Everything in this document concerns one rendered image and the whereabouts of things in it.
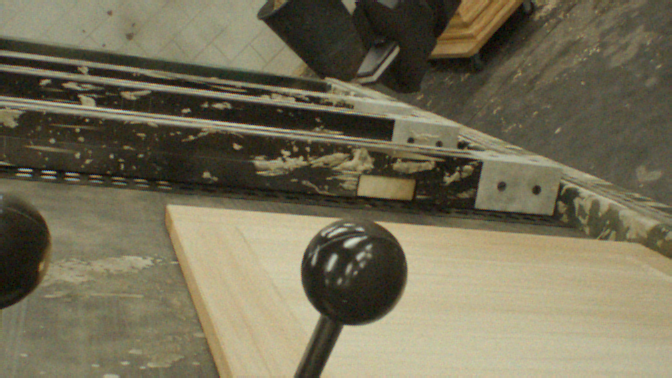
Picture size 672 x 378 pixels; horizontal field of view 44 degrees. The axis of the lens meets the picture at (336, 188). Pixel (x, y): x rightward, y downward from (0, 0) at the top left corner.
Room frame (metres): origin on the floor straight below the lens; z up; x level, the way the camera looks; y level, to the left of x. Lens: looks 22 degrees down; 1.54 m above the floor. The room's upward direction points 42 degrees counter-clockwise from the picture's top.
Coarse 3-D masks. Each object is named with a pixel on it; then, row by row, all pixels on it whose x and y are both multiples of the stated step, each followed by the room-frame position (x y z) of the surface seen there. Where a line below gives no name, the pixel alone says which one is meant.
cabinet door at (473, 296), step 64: (192, 256) 0.64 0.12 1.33; (256, 256) 0.66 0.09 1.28; (448, 256) 0.71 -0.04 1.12; (512, 256) 0.73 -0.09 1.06; (576, 256) 0.75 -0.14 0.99; (640, 256) 0.76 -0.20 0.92; (256, 320) 0.51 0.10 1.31; (384, 320) 0.53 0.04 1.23; (448, 320) 0.54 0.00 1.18; (512, 320) 0.54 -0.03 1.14; (576, 320) 0.55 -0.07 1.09; (640, 320) 0.56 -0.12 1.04
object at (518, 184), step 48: (0, 96) 1.03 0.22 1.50; (0, 144) 0.98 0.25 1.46; (48, 144) 0.98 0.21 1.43; (96, 144) 0.98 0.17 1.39; (144, 144) 0.98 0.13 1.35; (192, 144) 0.99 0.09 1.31; (240, 144) 0.99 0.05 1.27; (288, 144) 0.99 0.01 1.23; (336, 144) 0.99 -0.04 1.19; (384, 144) 1.03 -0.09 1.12; (336, 192) 0.99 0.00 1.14; (432, 192) 0.99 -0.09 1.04; (480, 192) 1.00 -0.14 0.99; (528, 192) 1.00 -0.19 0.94
